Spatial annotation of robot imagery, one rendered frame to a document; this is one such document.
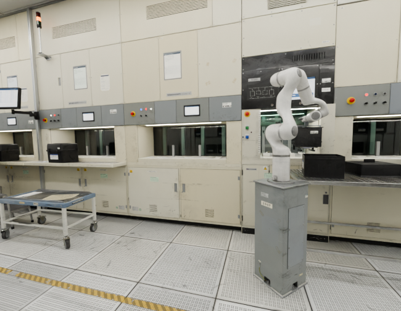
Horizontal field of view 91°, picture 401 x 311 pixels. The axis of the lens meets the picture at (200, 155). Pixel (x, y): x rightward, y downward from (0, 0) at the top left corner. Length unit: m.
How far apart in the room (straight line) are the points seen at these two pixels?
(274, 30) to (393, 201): 2.02
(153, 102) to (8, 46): 2.68
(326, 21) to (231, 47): 0.92
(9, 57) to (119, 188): 2.73
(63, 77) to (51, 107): 0.48
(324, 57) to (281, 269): 1.94
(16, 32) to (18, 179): 2.27
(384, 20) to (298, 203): 1.87
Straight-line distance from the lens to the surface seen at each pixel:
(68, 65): 3.53
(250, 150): 2.23
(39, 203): 2.66
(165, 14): 2.87
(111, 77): 2.99
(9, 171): 4.51
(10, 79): 4.41
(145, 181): 2.66
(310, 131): 2.02
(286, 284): 1.70
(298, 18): 2.55
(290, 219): 1.51
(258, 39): 2.45
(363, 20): 2.65
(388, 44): 2.65
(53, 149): 3.24
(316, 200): 2.39
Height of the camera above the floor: 1.07
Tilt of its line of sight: 4 degrees down
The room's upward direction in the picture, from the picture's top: 1 degrees counter-clockwise
